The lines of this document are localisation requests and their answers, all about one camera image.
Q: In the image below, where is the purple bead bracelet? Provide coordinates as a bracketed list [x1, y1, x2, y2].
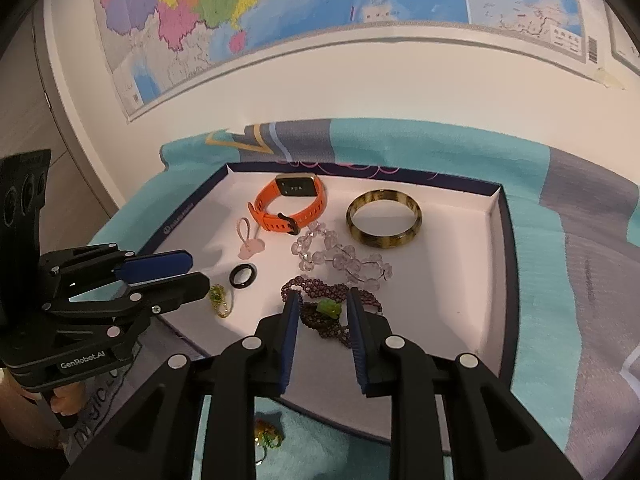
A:
[280, 275, 384, 349]

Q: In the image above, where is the orange smart watch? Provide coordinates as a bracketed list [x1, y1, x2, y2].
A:
[248, 173, 326, 235]

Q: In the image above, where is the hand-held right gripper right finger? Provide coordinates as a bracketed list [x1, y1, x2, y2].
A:
[346, 286, 588, 480]

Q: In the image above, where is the gold red green brooch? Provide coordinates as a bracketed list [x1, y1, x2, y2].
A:
[251, 411, 287, 467]

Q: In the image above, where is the teal grey printed blanket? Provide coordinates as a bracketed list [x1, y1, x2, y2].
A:
[64, 118, 640, 480]

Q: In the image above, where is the black ring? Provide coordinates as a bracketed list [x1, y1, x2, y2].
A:
[229, 262, 257, 290]

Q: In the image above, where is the white wall poster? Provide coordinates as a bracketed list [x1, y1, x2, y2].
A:
[602, 0, 640, 70]

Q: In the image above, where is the clear crystal bead bracelet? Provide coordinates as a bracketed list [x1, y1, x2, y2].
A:
[291, 223, 394, 291]

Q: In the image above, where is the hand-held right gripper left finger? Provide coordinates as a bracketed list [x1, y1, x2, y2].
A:
[60, 291, 302, 480]

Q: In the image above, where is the pink cord charm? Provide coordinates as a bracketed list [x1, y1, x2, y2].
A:
[235, 217, 267, 260]

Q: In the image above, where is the colourful wall map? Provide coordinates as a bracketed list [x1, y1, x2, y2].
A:
[90, 0, 589, 124]

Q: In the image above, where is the grey brown door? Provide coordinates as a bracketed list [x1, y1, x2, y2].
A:
[0, 7, 127, 281]

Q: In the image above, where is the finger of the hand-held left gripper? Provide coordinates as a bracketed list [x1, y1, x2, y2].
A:
[38, 243, 194, 287]
[44, 270, 211, 347]

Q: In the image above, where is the person's left hand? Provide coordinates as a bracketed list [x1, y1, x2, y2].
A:
[0, 374, 84, 449]

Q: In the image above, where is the gold green pendant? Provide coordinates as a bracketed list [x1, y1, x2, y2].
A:
[208, 283, 236, 318]

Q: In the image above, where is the amber bangle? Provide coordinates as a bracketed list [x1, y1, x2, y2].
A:
[345, 187, 424, 250]

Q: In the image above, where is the masking tape strip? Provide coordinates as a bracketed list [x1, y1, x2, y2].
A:
[594, 67, 627, 92]

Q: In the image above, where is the navy cardboard box tray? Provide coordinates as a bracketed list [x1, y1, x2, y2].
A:
[136, 161, 524, 445]

